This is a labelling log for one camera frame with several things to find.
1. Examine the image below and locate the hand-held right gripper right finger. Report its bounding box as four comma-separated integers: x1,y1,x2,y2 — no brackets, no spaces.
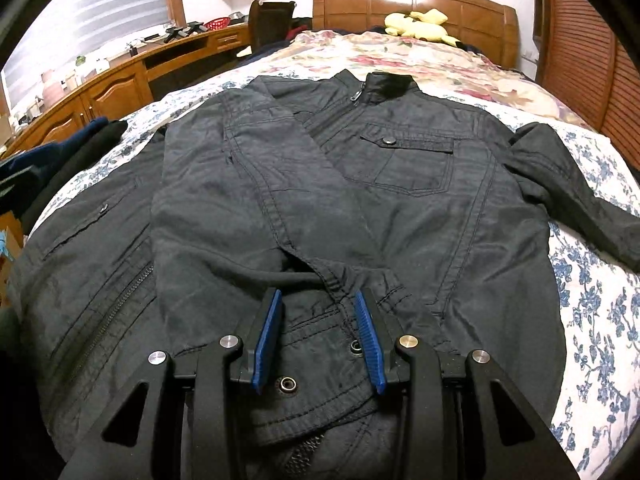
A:
354,288,582,480

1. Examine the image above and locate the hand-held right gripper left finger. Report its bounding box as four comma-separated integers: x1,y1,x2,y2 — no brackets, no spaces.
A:
59,288,285,480

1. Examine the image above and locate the black jacket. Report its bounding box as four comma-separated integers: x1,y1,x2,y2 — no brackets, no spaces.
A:
10,69,640,480

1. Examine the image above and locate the blue floral bedsheet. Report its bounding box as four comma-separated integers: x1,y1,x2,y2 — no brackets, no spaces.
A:
25,72,640,480

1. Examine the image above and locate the black folded cloth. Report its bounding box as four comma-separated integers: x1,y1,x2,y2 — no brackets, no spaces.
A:
20,120,128,231

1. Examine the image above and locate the red floral quilt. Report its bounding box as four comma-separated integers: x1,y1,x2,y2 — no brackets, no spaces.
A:
240,30,596,133

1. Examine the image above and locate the blue folded cloth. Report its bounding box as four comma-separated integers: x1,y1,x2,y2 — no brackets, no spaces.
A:
0,117,111,186

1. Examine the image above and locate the wooden desk cabinet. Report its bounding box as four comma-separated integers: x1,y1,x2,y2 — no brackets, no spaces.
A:
0,22,253,161

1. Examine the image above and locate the yellow plush toy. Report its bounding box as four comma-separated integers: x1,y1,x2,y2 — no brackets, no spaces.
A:
384,8,463,47

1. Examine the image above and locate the dark chair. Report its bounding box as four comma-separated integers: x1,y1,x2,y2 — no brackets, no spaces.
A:
248,1,296,53

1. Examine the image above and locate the pink desk ornament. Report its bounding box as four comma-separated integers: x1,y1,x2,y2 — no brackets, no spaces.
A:
42,72,66,107

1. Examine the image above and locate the wooden headboard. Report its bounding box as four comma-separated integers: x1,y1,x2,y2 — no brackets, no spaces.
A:
312,0,518,70

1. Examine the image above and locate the window blind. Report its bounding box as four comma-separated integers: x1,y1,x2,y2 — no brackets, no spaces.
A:
0,0,173,111

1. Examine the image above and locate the wooden louvered wardrobe door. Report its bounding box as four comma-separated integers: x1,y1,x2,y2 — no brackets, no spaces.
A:
537,0,640,156

